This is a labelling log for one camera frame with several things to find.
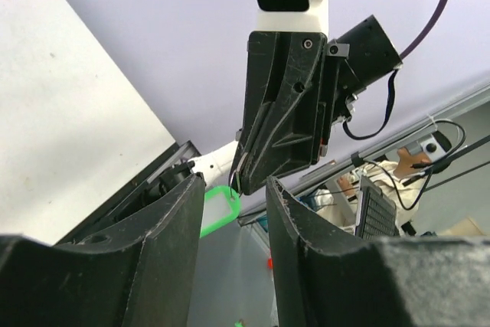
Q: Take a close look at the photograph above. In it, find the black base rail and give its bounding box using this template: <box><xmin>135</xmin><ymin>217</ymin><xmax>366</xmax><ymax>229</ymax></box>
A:
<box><xmin>58</xmin><ymin>141</ymin><xmax>200</xmax><ymax>244</ymax></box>

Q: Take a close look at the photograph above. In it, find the green key tag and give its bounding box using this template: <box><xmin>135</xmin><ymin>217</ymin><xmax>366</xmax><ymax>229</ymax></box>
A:
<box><xmin>200</xmin><ymin>185</ymin><xmax>241</xmax><ymax>238</ymax></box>

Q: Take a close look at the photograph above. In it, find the person in background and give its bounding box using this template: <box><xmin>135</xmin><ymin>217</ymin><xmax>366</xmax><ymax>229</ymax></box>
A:
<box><xmin>336</xmin><ymin>131</ymin><xmax>452</xmax><ymax>225</ymax></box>

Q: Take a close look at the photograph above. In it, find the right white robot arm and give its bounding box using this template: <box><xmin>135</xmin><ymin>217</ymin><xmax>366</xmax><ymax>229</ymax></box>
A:
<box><xmin>229</xmin><ymin>16</ymin><xmax>402</xmax><ymax>195</ymax></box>

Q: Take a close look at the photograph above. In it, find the metal keyring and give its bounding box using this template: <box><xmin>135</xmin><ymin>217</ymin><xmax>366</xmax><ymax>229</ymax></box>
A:
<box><xmin>229</xmin><ymin>168</ymin><xmax>243</xmax><ymax>195</ymax></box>

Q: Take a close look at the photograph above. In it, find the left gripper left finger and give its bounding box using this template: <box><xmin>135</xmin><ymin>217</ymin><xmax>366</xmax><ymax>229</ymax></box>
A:
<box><xmin>1</xmin><ymin>175</ymin><xmax>205</xmax><ymax>326</ymax></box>

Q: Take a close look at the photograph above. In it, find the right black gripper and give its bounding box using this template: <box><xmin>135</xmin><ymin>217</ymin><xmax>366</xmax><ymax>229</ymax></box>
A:
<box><xmin>235</xmin><ymin>31</ymin><xmax>354</xmax><ymax>195</ymax></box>

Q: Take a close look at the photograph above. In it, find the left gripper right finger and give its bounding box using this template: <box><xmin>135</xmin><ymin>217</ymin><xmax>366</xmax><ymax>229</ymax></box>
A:
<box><xmin>266</xmin><ymin>177</ymin><xmax>489</xmax><ymax>326</ymax></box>

